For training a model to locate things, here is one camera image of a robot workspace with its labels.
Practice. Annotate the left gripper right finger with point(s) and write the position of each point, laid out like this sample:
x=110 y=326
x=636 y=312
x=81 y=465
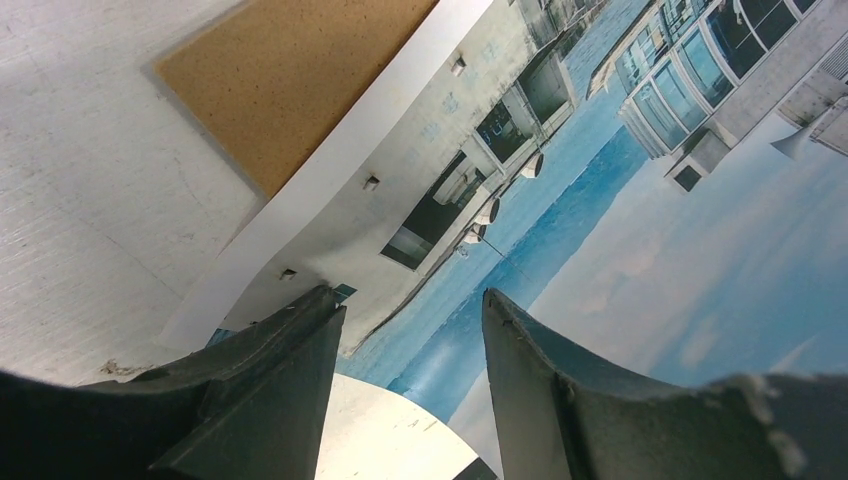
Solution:
x=564 y=412

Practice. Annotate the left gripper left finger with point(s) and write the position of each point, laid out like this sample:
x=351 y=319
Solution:
x=252 y=406

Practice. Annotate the sky and building photo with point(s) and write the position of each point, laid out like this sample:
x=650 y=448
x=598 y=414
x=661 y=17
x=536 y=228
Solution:
x=687 y=239

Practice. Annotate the brown cardboard backing board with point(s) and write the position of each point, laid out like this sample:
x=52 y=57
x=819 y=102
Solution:
x=271 y=79

